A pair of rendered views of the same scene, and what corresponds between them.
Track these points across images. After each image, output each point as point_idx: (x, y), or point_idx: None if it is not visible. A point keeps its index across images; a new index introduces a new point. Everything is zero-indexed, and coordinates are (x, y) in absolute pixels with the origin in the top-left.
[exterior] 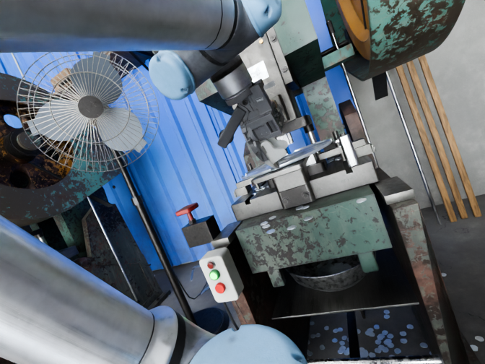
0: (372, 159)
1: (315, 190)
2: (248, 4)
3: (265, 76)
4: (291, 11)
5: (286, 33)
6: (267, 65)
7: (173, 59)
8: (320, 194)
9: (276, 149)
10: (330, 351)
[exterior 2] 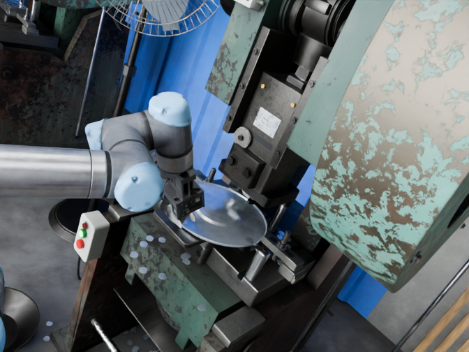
0: (323, 276)
1: (211, 258)
2: (116, 198)
3: (271, 134)
4: (322, 121)
5: (303, 132)
6: (280, 128)
7: (94, 147)
8: (211, 265)
9: (176, 219)
10: (146, 344)
